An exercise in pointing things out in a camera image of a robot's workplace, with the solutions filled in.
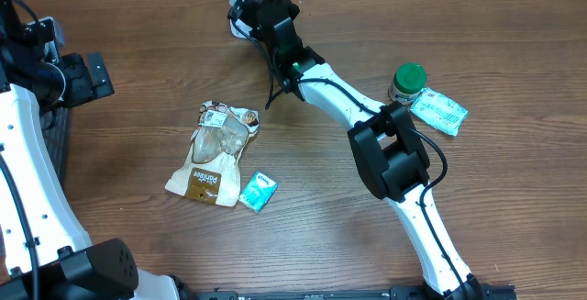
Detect snack bag brown white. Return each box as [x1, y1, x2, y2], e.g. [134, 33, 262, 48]
[165, 100, 260, 207]

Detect black mesh basket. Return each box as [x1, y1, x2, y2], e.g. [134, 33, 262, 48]
[40, 108, 72, 184]

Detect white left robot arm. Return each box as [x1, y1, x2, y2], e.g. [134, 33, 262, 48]
[1, 0, 192, 300]

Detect green lid jar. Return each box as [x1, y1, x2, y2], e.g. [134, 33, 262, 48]
[388, 62, 427, 105]

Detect white barcode scanner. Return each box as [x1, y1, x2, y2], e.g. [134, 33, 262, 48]
[228, 0, 272, 40]

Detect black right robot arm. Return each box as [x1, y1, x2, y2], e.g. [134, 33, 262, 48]
[246, 0, 482, 299]

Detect teal Kleenex tissue pack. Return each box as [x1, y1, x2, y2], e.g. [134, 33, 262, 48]
[238, 172, 278, 214]

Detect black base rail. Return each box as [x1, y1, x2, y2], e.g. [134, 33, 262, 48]
[192, 283, 519, 300]

